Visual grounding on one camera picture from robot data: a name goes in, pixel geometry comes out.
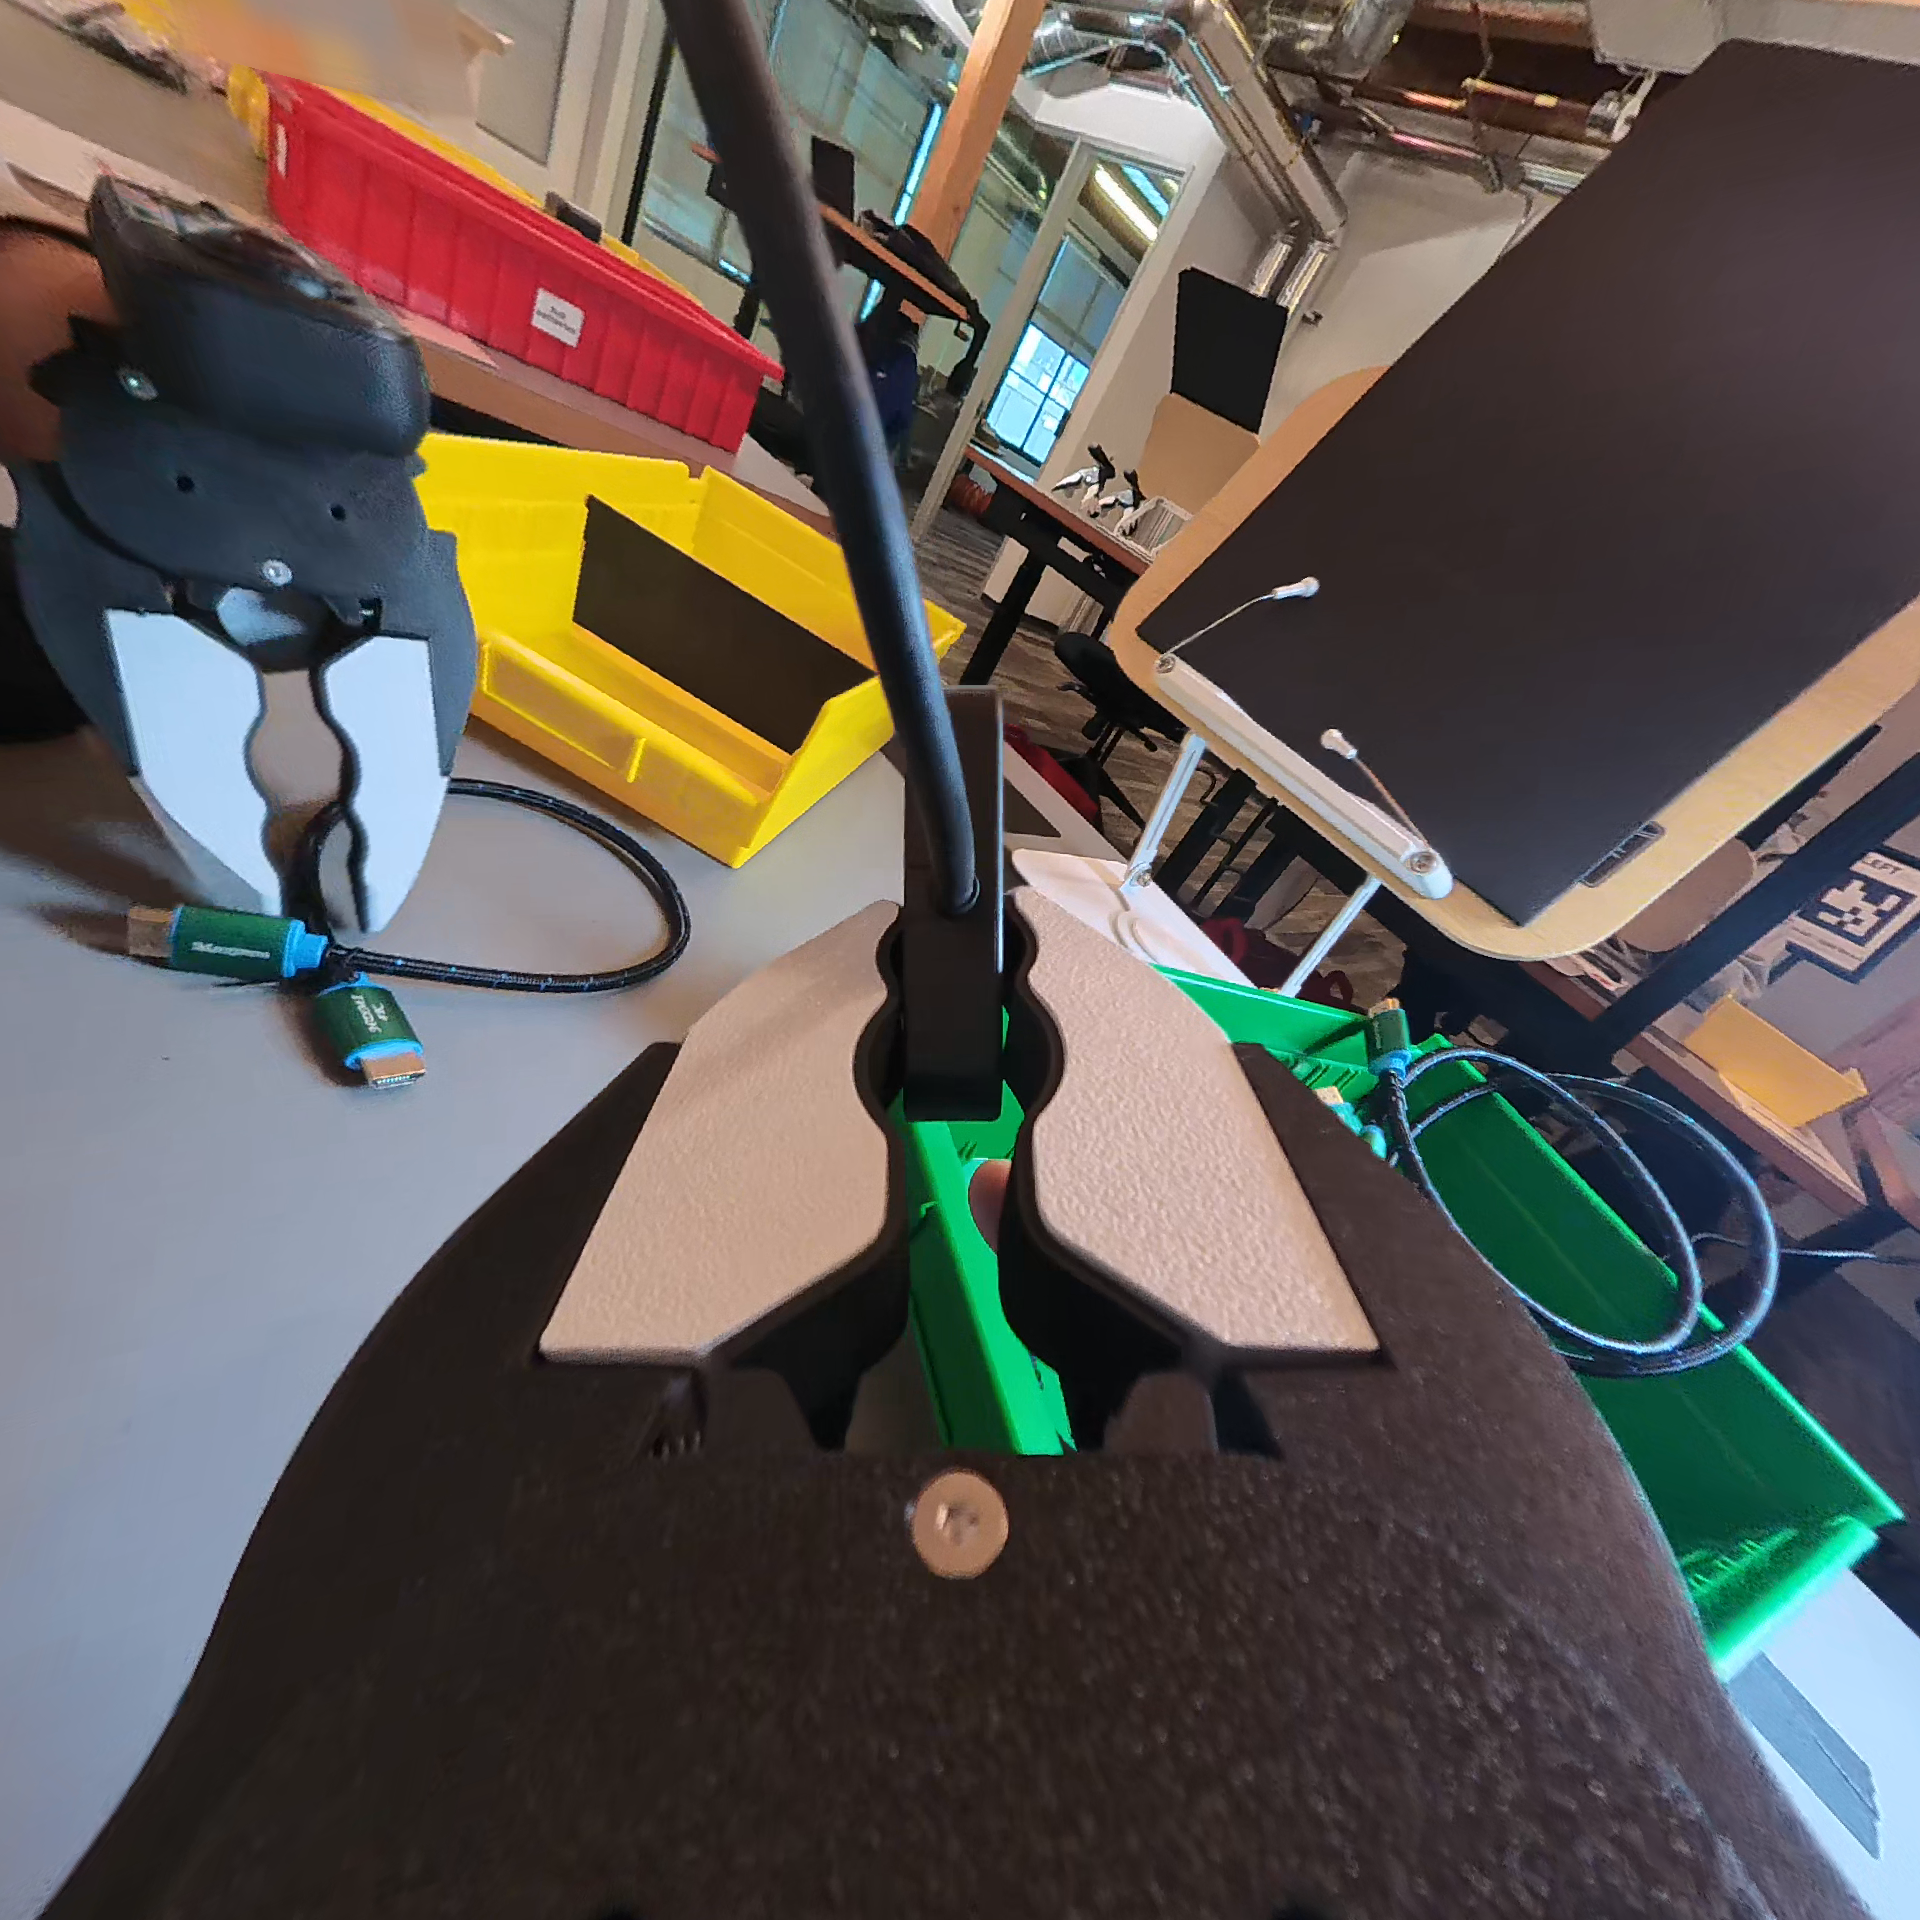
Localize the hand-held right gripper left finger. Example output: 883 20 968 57
535 895 913 1373

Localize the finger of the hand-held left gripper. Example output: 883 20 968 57
100 604 289 921
308 627 456 938

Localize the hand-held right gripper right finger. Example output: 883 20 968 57
1005 885 1386 1368

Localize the thin black hub cable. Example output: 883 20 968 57
664 0 986 921

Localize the green plastic bin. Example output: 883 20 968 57
883 966 1904 1674

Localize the person's left hand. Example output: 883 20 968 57
0 225 115 465

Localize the red plastic bin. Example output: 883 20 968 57
250 70 786 457

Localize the white metal stand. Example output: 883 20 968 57
1008 573 1457 996

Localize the black office chair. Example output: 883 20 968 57
1045 627 1185 827

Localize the blue jacket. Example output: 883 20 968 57
862 322 922 457

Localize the black white tag marker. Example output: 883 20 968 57
1782 847 1920 987

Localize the wooden column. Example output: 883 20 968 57
897 0 1053 254

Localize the wooden chair black backrest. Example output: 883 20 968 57
1147 270 1291 478

